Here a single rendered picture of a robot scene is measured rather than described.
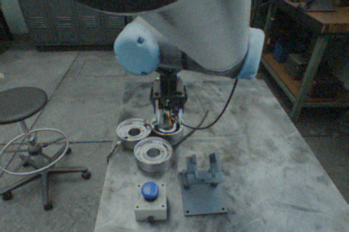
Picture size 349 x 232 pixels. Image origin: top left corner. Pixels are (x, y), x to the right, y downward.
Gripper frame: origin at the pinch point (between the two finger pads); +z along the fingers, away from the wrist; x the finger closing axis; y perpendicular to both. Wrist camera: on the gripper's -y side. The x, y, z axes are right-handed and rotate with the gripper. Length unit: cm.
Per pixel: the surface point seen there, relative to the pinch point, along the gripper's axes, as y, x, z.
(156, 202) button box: 24.3, -3.3, 2.1
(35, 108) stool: -43, -66, 34
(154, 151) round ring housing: 5.8, -4.4, 7.7
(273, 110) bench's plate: -14.7, 38.3, 12.3
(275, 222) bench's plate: 27.7, 23.5, 6.4
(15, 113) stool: -39, -74, 33
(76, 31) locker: -256, -114, 96
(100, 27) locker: -258, -83, 92
